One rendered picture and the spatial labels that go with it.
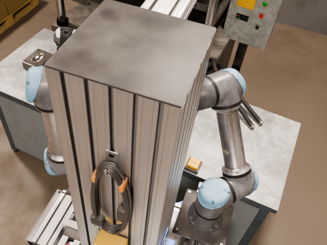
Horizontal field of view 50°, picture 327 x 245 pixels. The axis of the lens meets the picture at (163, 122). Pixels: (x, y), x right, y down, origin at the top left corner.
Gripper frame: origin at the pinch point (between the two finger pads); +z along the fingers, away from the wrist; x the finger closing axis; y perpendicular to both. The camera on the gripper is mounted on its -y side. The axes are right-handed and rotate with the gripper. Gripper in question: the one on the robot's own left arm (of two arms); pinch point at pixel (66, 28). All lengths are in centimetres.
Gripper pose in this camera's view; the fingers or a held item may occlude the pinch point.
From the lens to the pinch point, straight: 175.0
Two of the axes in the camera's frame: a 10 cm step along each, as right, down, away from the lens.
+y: -2.2, 6.6, 7.2
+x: 9.7, 0.6, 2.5
